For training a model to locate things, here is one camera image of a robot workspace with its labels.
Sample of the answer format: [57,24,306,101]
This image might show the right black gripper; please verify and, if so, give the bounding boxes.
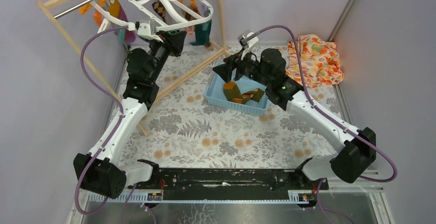
[212,47,272,87]

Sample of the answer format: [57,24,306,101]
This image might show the dark teal sock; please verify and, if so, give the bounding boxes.
[190,20,212,46]

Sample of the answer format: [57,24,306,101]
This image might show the olive orange sock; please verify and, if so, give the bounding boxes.
[223,82,265,104]

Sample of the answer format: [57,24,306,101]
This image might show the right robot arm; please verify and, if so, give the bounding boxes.
[212,48,376,189]

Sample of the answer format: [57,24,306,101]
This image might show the light blue plastic basket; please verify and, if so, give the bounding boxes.
[204,72,270,116]

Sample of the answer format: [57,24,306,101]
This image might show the argyle brown sock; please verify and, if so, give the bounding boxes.
[152,1,167,23]

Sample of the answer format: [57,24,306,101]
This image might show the floral table mat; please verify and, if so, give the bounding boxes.
[120,65,334,169]

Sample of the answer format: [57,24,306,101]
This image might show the orange floral cloth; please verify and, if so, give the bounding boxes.
[286,34,344,88]

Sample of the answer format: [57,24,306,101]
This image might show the wooden drying rack frame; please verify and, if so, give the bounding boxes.
[36,0,232,137]

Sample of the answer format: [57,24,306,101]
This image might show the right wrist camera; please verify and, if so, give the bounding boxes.
[238,30,259,59]

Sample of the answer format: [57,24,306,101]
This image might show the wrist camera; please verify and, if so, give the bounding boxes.
[238,30,259,59]
[127,22,162,42]

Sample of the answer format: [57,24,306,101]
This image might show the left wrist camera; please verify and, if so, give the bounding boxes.
[127,22,162,42]

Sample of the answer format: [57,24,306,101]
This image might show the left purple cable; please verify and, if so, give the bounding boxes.
[74,25,137,216]

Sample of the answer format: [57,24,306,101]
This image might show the purple cable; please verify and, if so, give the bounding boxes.
[245,25,398,224]
[74,25,137,216]

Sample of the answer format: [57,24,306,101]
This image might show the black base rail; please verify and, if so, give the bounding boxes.
[137,167,319,202]

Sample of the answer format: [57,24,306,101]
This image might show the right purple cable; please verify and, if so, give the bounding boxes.
[245,25,398,224]

